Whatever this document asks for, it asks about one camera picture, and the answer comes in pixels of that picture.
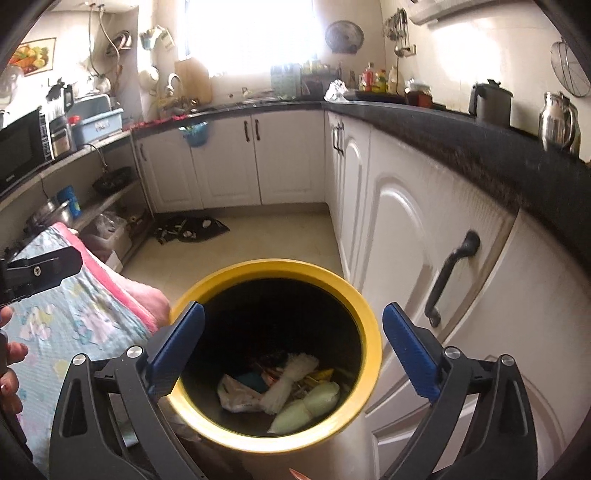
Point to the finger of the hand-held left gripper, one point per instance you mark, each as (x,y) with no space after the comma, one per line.
(41,270)

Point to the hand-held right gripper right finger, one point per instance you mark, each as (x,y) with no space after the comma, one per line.
(411,353)

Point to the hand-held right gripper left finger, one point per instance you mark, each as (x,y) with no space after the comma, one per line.
(175,350)

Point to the white plastic bag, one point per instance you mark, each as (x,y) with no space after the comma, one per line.
(238,397)

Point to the blue towel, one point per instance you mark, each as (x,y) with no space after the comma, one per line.
(253,383)

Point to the yellow purple snack wrapper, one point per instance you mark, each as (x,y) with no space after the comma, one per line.
(318,374)

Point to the yellow black bin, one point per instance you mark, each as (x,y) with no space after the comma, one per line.
(277,314)

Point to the white cloth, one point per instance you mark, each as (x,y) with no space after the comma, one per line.
(288,381)

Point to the light green cloth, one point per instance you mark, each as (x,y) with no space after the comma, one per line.
(304,408)

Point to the person's left hand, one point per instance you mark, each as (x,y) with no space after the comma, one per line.
(11,392)

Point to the printed cartoon bedsheet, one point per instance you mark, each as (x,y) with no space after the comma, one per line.
(69,314)

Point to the steel cooking pot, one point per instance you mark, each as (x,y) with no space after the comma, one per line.
(48,213)

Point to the pink blanket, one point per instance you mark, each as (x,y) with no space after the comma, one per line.
(138,300)

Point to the blue canister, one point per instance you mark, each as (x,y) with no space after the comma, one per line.
(69,202)

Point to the clear storage box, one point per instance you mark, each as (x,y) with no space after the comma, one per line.
(108,235)

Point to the steel kitchen shelf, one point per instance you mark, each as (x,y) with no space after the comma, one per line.
(115,199)

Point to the black wok pan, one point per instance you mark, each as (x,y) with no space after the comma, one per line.
(112,179)

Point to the dark floor mat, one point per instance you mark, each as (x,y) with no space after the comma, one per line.
(194,230)

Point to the white kitchen cabinet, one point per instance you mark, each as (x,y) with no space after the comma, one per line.
(406,230)

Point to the black microwave oven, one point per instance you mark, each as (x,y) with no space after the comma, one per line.
(21,147)

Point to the black blender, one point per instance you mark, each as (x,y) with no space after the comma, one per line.
(62,120)

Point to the blue dish box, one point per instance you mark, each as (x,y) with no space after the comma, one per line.
(99,125)

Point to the grey plastic container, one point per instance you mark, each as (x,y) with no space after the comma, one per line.
(90,105)

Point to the white round fan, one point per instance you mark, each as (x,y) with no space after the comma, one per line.
(9,87)

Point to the blue hanging basket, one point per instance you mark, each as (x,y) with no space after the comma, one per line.
(194,135)

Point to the black kitchen countertop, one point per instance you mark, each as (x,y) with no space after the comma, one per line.
(461,143)

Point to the white hanging bowl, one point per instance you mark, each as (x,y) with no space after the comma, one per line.
(148,79)

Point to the sink faucet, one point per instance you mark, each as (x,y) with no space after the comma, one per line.
(174,85)

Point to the wooden cutting board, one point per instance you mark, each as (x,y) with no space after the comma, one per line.
(194,83)

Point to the black tray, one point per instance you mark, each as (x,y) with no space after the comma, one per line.
(376,98)

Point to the brown jar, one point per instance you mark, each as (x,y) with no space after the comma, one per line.
(419,94)

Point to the grey kettle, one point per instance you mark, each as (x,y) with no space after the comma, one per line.
(490,104)

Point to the clear plastic bag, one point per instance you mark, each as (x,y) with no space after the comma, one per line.
(335,91)

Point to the steel kettle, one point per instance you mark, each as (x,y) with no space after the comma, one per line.
(556,122)

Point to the red condiment bottles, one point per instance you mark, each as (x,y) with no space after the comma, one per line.
(376,79)

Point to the blue drawer organizer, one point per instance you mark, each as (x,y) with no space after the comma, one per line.
(285,81)

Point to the hanging kitchen utensils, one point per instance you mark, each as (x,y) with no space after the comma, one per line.
(399,30)

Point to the bright window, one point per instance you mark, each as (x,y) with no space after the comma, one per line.
(277,32)

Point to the black range hood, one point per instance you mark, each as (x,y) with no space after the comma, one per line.
(438,11)

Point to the fruit wall picture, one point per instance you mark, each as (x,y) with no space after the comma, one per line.
(33,56)

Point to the blue white wall holder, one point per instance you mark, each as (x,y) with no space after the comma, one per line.
(157,39)

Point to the small wall fan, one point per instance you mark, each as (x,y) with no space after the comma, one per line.
(344,37)

